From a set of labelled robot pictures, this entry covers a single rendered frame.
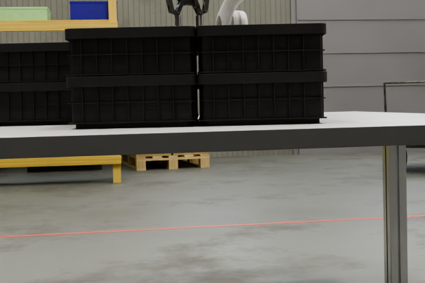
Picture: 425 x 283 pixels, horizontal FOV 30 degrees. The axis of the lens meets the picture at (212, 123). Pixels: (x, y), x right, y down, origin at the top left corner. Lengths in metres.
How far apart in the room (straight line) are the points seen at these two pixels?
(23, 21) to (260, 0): 4.07
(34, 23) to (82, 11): 0.46
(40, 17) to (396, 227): 5.40
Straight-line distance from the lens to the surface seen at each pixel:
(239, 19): 2.85
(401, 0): 11.26
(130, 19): 10.41
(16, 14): 7.63
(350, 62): 10.92
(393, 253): 2.72
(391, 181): 2.69
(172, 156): 8.84
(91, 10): 7.61
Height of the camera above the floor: 0.76
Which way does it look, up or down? 2 degrees down
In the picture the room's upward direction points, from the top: 1 degrees counter-clockwise
